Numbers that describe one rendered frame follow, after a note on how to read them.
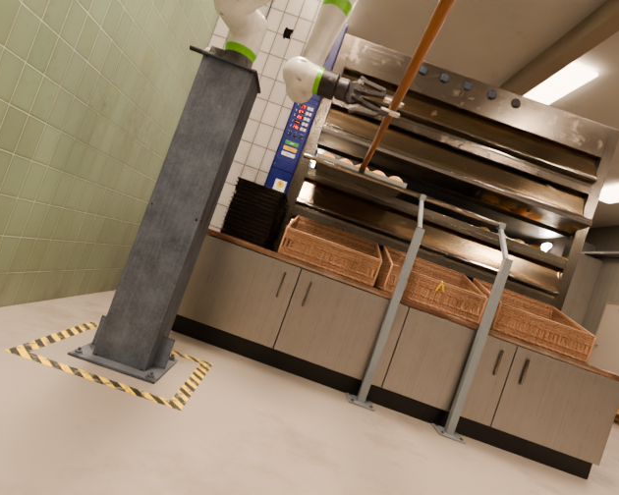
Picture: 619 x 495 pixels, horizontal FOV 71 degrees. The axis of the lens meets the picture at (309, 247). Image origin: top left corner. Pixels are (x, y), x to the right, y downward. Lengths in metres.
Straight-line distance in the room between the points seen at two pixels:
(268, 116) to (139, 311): 1.71
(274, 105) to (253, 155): 0.36
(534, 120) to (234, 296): 2.26
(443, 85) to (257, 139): 1.28
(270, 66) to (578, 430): 2.79
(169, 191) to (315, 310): 1.02
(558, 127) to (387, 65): 1.20
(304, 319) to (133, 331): 0.92
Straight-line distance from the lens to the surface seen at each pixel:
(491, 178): 3.10
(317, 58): 1.74
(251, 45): 1.85
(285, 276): 2.27
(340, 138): 2.81
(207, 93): 1.75
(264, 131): 2.95
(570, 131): 3.42
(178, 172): 1.69
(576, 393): 2.76
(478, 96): 3.22
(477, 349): 2.42
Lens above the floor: 0.59
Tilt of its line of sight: 2 degrees up
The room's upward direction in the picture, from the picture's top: 20 degrees clockwise
